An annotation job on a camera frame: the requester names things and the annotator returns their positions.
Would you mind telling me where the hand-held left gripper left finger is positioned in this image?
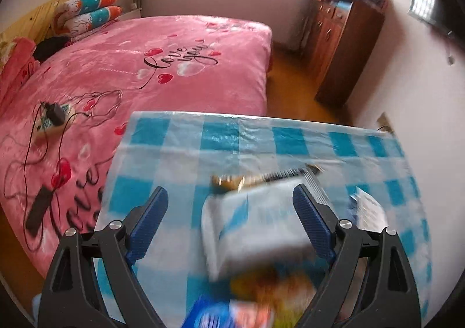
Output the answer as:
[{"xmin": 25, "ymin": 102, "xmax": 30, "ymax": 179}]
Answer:
[{"xmin": 36, "ymin": 186, "xmax": 169, "ymax": 328}]

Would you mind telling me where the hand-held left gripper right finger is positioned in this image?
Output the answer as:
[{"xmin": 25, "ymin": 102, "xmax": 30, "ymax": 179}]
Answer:
[{"xmin": 292, "ymin": 184, "xmax": 422, "ymax": 328}]

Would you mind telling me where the silver foil bag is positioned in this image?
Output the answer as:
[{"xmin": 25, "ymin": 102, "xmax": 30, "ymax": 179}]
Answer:
[{"xmin": 201, "ymin": 177, "xmax": 316, "ymax": 281}]

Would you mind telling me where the yellow orange snack packet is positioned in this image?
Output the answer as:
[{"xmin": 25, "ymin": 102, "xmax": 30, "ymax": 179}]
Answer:
[{"xmin": 230, "ymin": 270, "xmax": 316, "ymax": 328}]

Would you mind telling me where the blue snack packet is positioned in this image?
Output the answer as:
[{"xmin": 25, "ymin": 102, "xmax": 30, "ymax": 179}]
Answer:
[{"xmin": 182, "ymin": 293, "xmax": 237, "ymax": 328}]

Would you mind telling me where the white blue printed packet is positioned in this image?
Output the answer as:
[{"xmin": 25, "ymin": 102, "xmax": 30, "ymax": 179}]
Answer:
[{"xmin": 349, "ymin": 186, "xmax": 391, "ymax": 232}]

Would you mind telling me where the gold foil wrapper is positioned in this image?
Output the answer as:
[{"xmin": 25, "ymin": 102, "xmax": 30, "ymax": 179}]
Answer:
[{"xmin": 211, "ymin": 172, "xmax": 269, "ymax": 192}]

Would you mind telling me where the blue white checkered tablecloth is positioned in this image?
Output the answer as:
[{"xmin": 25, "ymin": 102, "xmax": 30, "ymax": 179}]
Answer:
[{"xmin": 95, "ymin": 110, "xmax": 433, "ymax": 328}]

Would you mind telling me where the red white snack packet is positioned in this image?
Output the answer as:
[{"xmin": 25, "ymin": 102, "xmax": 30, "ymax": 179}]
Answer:
[{"xmin": 234, "ymin": 302, "xmax": 275, "ymax": 328}]

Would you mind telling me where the black smartphone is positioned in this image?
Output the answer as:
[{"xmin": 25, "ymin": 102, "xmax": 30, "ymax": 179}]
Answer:
[{"xmin": 25, "ymin": 186, "xmax": 55, "ymax": 236}]

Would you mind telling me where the bed with pink blanket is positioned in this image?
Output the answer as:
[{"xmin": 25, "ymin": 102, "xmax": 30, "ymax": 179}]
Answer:
[{"xmin": 0, "ymin": 16, "xmax": 273, "ymax": 267}]

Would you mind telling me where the beige power strip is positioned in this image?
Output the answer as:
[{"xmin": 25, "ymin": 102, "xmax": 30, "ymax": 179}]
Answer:
[{"xmin": 34, "ymin": 103, "xmax": 77, "ymax": 140}]

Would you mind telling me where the black charger plug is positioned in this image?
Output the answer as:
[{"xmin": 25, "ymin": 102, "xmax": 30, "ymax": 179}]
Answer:
[{"xmin": 43, "ymin": 103, "xmax": 66, "ymax": 125}]

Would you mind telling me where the brown wooden cabinet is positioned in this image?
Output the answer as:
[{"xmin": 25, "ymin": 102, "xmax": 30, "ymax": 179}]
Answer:
[{"xmin": 303, "ymin": 0, "xmax": 386, "ymax": 109}]

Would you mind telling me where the black cloth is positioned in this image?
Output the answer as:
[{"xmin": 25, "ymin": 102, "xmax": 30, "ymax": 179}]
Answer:
[{"xmin": 33, "ymin": 37, "xmax": 75, "ymax": 62}]

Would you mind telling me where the folded pink blanket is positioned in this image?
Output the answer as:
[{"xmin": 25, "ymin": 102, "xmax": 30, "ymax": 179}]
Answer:
[{"xmin": 0, "ymin": 37, "xmax": 40, "ymax": 103}]

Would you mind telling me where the small white bedside table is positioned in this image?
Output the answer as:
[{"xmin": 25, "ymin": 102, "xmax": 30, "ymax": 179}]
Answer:
[{"xmin": 116, "ymin": 6, "xmax": 142, "ymax": 21}]

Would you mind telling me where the yellow wooden headboard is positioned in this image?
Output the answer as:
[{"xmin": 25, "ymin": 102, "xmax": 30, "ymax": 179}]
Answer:
[{"xmin": 0, "ymin": 0, "xmax": 91, "ymax": 45}]

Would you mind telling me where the thin looped black cable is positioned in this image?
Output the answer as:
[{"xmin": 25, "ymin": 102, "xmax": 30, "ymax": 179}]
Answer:
[{"xmin": 67, "ymin": 89, "xmax": 124, "ymax": 129}]

